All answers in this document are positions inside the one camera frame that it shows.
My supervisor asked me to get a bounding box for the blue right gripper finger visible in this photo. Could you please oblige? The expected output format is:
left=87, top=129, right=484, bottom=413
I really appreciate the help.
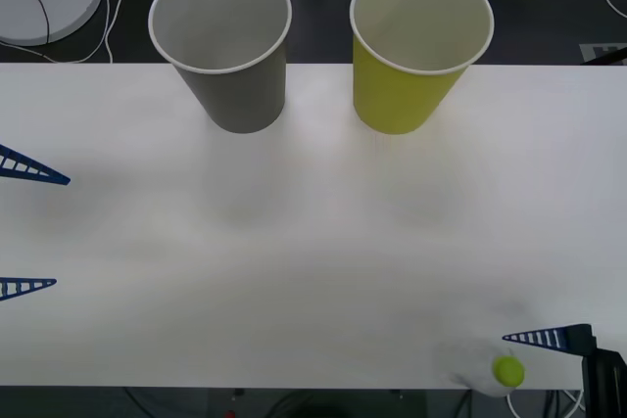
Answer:
left=503, top=323, right=595, bottom=355

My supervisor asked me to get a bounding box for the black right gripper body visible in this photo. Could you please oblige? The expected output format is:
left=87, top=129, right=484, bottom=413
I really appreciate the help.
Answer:
left=580, top=337, right=627, bottom=418

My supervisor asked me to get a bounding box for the thin black cable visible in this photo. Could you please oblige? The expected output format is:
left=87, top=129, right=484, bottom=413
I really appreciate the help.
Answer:
left=0, top=0, right=53, bottom=43

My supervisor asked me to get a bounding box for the clear bottle yellow-green cap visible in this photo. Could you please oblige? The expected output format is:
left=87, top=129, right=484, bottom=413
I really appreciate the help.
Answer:
left=440, top=334, right=526, bottom=398

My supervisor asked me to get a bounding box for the grey marker tag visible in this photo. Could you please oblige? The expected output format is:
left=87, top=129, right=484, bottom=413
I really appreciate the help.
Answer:
left=580, top=43, right=627, bottom=66

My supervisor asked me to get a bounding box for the grey plastic waste bin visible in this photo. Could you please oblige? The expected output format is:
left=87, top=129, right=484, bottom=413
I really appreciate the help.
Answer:
left=147, top=0, right=294, bottom=135

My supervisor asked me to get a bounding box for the yellow-green plastic waste bin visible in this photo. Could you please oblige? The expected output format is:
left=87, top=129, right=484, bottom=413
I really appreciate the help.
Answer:
left=349, top=0, right=496, bottom=136

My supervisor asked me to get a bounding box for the white cable under table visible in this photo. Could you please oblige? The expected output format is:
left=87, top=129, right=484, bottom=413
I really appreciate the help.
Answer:
left=506, top=388, right=587, bottom=418

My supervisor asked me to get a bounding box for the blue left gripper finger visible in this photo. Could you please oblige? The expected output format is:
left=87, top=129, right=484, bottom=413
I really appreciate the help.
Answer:
left=0, top=143, right=72, bottom=187
left=0, top=277, right=58, bottom=302

